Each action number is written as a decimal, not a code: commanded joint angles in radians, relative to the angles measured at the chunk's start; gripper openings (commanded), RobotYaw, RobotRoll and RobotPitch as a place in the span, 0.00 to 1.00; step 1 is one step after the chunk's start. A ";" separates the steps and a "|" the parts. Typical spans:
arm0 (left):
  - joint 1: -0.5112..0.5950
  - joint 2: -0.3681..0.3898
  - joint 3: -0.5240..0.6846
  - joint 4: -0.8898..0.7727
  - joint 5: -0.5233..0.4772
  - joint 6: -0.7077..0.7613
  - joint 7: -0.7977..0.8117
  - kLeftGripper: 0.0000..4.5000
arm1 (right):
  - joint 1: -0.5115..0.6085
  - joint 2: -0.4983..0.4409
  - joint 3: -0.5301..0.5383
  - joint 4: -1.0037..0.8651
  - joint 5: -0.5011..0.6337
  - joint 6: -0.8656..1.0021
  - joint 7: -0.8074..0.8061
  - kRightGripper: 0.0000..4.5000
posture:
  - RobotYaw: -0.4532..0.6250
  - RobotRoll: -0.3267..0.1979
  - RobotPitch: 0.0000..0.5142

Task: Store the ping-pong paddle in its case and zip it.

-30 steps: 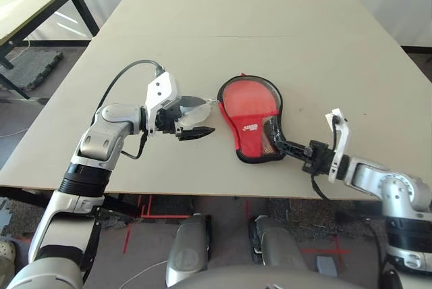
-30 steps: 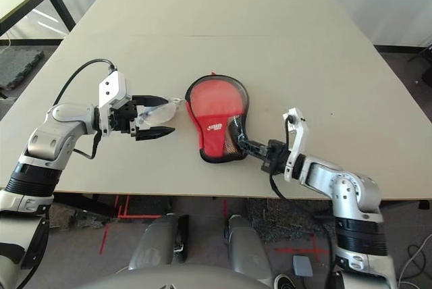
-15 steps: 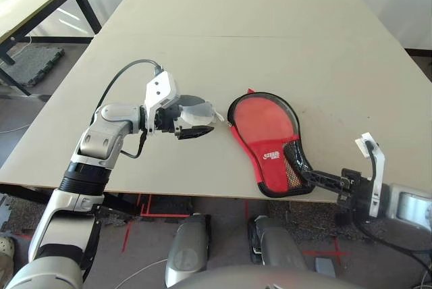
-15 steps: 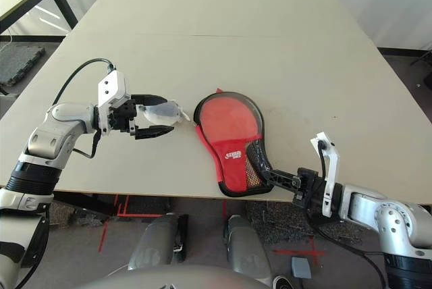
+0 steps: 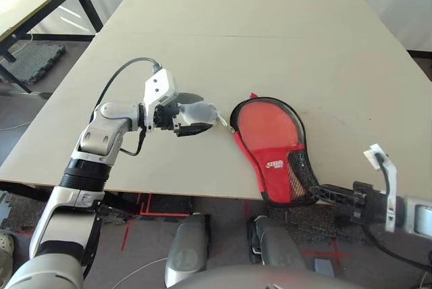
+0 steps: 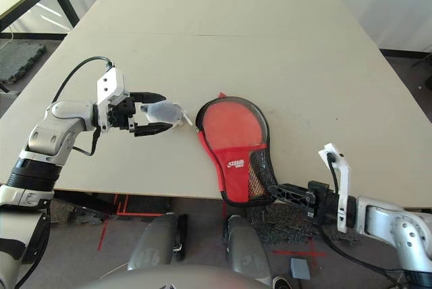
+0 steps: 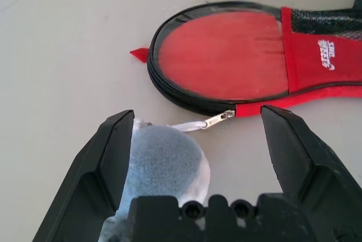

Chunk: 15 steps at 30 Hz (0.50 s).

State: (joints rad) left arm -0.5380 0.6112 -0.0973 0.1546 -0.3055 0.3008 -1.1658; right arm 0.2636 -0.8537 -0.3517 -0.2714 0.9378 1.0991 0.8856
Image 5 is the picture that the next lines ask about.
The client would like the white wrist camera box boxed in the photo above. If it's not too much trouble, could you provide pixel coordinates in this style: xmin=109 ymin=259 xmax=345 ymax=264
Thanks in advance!
xmin=142 ymin=68 xmax=179 ymax=133
xmin=363 ymin=143 xmax=399 ymax=233

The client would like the grey robot torso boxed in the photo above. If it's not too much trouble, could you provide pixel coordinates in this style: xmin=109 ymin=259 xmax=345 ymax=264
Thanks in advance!
xmin=165 ymin=265 xmax=369 ymax=289

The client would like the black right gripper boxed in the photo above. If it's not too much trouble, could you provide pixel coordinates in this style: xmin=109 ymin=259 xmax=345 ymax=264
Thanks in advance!
xmin=310 ymin=182 xmax=389 ymax=226

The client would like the grey robot leg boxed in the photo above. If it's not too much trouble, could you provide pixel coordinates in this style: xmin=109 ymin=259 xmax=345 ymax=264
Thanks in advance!
xmin=165 ymin=213 xmax=211 ymax=286
xmin=248 ymin=215 xmax=308 ymax=269

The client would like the grey left robot leg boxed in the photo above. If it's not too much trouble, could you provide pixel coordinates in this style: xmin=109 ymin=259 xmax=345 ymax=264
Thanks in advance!
xmin=165 ymin=213 xmax=211 ymax=286

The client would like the black left wrist camera cable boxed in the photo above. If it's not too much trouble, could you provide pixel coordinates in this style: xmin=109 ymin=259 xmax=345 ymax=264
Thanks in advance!
xmin=92 ymin=56 xmax=163 ymax=157

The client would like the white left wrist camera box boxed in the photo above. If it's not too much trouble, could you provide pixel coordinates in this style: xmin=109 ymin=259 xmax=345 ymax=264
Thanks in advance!
xmin=142 ymin=68 xmax=179 ymax=133

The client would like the red and black paddle case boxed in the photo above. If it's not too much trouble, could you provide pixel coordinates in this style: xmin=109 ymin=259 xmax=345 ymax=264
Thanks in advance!
xmin=229 ymin=92 xmax=320 ymax=208

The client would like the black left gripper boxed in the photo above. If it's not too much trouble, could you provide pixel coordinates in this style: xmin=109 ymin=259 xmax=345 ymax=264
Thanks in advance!
xmin=153 ymin=92 xmax=213 ymax=138

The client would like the white bystander shoe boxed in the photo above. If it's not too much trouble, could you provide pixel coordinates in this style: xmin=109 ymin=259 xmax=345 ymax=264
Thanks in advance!
xmin=0 ymin=233 xmax=15 ymax=273

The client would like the dark speckled floor mat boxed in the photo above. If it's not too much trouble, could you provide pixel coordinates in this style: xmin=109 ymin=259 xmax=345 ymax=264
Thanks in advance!
xmin=266 ymin=201 xmax=369 ymax=246

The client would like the grey foam floor mat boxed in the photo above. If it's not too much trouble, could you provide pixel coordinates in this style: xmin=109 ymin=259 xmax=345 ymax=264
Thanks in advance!
xmin=6 ymin=42 xmax=65 ymax=84

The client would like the blue-grey foot pedal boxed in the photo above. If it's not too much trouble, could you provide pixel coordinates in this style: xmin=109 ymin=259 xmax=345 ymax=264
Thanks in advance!
xmin=313 ymin=257 xmax=335 ymax=275

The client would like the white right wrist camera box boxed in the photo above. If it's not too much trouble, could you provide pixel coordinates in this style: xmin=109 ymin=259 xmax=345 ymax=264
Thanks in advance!
xmin=363 ymin=143 xmax=399 ymax=233

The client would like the grey right robot leg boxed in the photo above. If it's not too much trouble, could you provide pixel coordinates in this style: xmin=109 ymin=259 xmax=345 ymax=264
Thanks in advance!
xmin=248 ymin=215 xmax=308 ymax=269

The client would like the clear plastic wrapper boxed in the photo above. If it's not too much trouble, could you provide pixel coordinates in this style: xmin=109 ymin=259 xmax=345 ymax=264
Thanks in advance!
xmin=178 ymin=101 xmax=236 ymax=133

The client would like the thin white floor cable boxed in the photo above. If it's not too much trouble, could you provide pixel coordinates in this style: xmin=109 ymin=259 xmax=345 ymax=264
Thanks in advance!
xmin=130 ymin=258 xmax=169 ymax=286

